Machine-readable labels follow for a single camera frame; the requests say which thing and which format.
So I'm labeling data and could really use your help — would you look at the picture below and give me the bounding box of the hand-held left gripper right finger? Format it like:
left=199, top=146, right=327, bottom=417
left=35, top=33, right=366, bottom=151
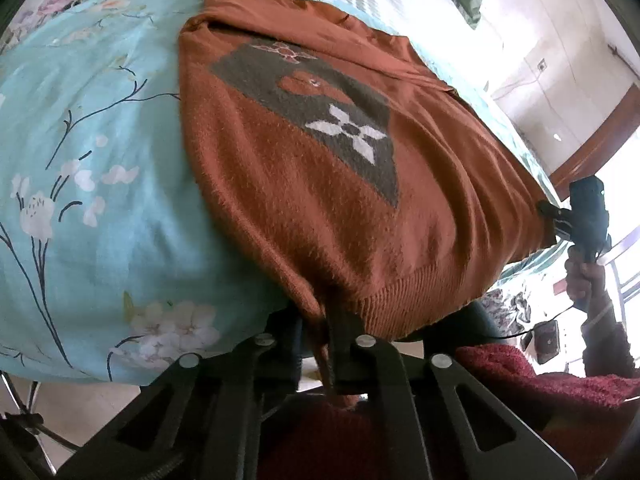
left=326, top=309, right=577, bottom=480

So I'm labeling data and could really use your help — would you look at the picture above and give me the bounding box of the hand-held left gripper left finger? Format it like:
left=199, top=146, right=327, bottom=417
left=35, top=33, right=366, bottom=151
left=59, top=314, right=303, bottom=480

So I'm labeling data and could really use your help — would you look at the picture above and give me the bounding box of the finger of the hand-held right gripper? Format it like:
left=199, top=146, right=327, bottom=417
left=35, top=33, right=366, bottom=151
left=537, top=200, right=572, bottom=242

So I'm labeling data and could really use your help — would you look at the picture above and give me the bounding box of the rust orange knit sweater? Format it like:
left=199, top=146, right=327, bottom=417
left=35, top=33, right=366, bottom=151
left=177, top=0, right=557, bottom=401

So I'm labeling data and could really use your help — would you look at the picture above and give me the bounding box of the person's right forearm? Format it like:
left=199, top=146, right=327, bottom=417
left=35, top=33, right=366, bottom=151
left=581, top=300, right=637, bottom=378

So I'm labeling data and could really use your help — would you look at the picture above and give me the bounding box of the person's right hand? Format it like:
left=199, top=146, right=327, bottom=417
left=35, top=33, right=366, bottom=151
left=564, top=255, right=607, bottom=312

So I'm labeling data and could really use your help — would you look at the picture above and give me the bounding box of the small black device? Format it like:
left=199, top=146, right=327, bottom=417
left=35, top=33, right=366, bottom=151
left=520, top=322, right=562, bottom=366

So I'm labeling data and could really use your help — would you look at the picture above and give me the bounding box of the person's red fleece clothing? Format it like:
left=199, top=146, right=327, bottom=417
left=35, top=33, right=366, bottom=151
left=257, top=344, right=640, bottom=480

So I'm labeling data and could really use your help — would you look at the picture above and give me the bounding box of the teal floral blanket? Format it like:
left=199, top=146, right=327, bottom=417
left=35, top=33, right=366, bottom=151
left=0, top=0, right=568, bottom=387

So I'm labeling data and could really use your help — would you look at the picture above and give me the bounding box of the brown wooden door frame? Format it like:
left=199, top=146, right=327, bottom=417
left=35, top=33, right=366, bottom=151
left=549, top=84, right=640, bottom=197

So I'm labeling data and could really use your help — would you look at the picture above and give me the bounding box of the black cable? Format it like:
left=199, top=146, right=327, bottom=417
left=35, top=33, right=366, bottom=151
left=487, top=301, right=576, bottom=337

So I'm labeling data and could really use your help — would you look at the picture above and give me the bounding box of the metal chair frame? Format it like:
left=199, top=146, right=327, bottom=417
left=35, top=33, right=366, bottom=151
left=0, top=371, right=76, bottom=480

